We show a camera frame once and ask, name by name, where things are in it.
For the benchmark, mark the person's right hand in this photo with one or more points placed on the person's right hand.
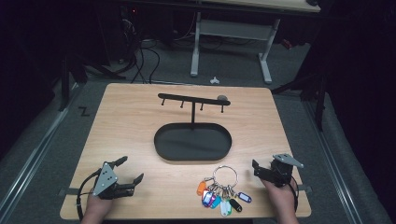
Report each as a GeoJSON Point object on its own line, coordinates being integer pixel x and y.
{"type": "Point", "coordinates": [282, 202]}

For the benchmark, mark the black key rack with tray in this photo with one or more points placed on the black key rack with tray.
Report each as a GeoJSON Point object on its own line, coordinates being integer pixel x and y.
{"type": "Point", "coordinates": [193, 141]}

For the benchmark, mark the person's left hand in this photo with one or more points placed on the person's left hand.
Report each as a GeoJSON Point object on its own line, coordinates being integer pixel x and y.
{"type": "Point", "coordinates": [96, 209]}

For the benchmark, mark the black metal stand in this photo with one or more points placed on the black metal stand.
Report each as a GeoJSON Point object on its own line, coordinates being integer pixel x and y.
{"type": "Point", "coordinates": [317, 93]}
{"type": "Point", "coordinates": [70, 77]}

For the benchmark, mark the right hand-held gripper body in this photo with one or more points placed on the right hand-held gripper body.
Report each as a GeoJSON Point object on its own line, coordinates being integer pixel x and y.
{"type": "Point", "coordinates": [281, 171]}

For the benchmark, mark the small grey round object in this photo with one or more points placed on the small grey round object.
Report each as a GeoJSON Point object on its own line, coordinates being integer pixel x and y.
{"type": "Point", "coordinates": [222, 97]}

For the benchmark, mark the white desk with metal legs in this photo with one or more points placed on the white desk with metal legs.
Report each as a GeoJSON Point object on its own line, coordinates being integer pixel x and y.
{"type": "Point", "coordinates": [236, 29]}

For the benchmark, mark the dark computer tower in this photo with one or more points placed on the dark computer tower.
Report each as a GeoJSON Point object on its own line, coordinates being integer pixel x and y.
{"type": "Point", "coordinates": [129, 31]}

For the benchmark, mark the small white object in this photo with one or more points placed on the small white object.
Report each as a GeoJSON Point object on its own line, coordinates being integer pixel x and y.
{"type": "Point", "coordinates": [214, 81]}

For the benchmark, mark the small red object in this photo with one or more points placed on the small red object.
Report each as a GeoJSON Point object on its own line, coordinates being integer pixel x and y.
{"type": "Point", "coordinates": [286, 44]}

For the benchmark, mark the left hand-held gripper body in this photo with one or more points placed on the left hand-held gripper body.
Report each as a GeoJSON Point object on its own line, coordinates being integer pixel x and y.
{"type": "Point", "coordinates": [105, 182]}

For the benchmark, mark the metal floor rail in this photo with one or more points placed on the metal floor rail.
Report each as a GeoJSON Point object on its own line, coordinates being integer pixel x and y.
{"type": "Point", "coordinates": [336, 168]}
{"type": "Point", "coordinates": [31, 161]}

